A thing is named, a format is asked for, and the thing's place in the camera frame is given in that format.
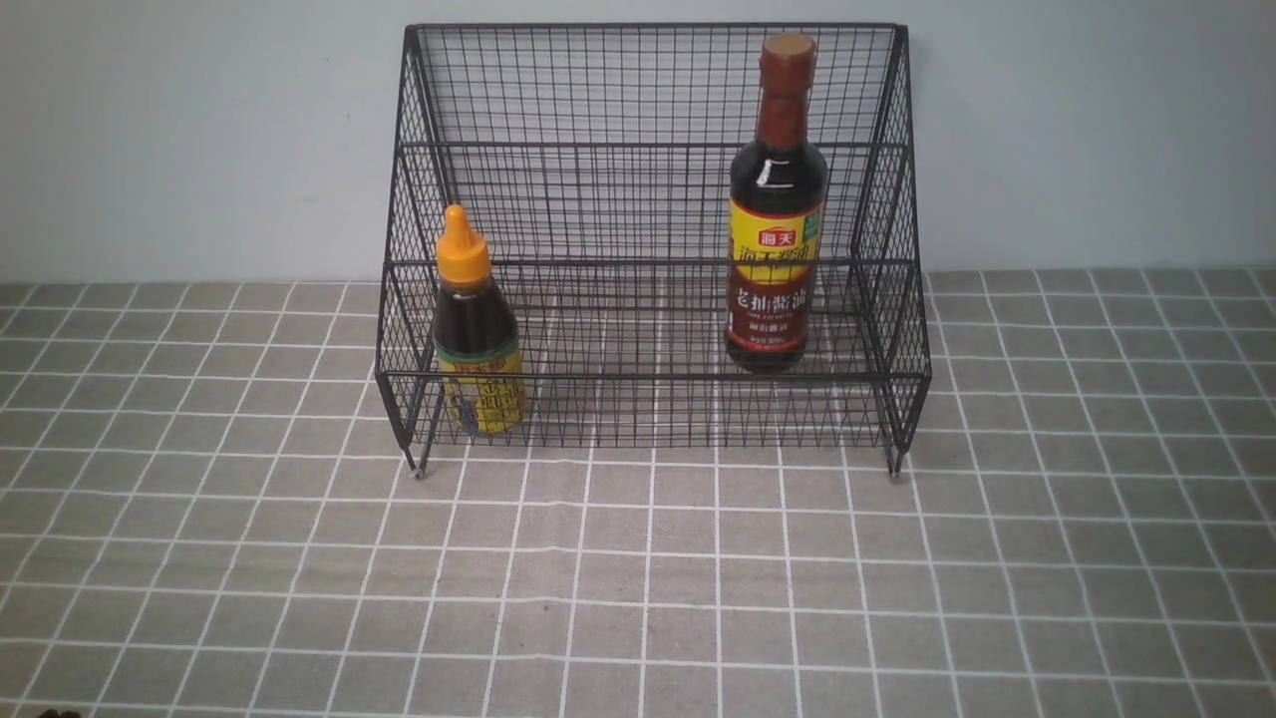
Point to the small orange-capped sauce bottle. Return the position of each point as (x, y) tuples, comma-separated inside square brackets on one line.
[(474, 334)]

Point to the tall dark soy sauce bottle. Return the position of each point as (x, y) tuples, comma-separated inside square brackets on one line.
[(777, 201)]

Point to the grey checkered tablecloth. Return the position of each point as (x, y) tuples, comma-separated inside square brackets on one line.
[(205, 514)]

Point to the black wire mesh shelf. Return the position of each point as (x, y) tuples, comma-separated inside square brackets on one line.
[(594, 157)]

